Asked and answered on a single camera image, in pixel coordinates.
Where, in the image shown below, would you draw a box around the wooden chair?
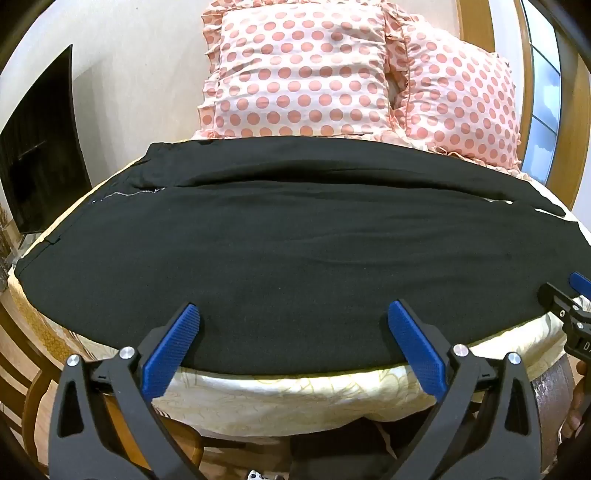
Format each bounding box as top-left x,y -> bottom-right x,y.
0,300 -> 63,474

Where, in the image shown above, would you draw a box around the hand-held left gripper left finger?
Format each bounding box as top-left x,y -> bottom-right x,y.
48,302 -> 204,480

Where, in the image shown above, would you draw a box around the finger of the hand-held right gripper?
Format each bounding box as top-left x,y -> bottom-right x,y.
569,271 -> 591,298
538,282 -> 581,324

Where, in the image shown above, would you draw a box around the glass window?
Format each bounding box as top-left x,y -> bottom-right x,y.
519,0 -> 562,185

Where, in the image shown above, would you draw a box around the wooden window frame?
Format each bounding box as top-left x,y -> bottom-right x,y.
513,0 -> 591,210

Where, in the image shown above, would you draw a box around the large pink polka dot pillow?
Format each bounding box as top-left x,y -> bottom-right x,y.
196,0 -> 403,141

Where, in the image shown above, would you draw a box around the black flat television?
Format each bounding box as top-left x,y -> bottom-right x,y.
0,44 -> 93,236

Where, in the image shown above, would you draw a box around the cream floral bedspread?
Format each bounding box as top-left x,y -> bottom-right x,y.
7,129 -> 591,439

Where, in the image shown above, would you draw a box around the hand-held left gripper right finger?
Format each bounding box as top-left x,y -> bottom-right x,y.
383,299 -> 544,480

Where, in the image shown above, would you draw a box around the person's right hand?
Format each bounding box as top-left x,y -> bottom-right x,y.
567,361 -> 591,431

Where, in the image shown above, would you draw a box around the brown wooden bed footboard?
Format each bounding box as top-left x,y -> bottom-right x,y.
530,357 -> 575,464

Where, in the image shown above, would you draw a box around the black pants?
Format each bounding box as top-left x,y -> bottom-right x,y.
16,136 -> 583,376

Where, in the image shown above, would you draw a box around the small pink polka dot pillow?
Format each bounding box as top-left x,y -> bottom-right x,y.
383,4 -> 525,174

